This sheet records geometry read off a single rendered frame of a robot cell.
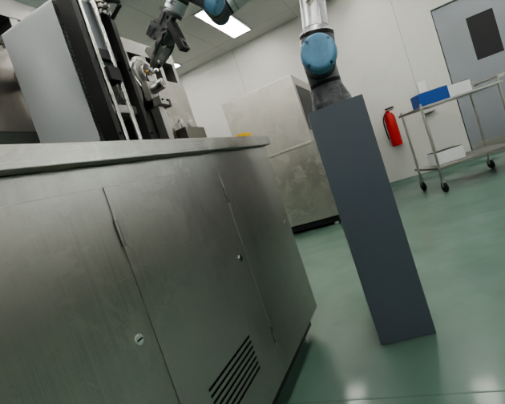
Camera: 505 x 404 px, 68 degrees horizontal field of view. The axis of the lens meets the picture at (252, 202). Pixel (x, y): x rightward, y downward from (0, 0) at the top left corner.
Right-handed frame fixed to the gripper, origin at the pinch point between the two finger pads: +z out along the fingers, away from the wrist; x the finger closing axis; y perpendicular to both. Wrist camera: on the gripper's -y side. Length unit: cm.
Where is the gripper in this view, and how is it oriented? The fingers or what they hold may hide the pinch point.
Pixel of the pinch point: (156, 66)
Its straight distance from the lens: 156.9
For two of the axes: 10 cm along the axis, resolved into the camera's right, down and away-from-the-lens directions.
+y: -8.1, -5.5, 2.1
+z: -4.7, 8.2, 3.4
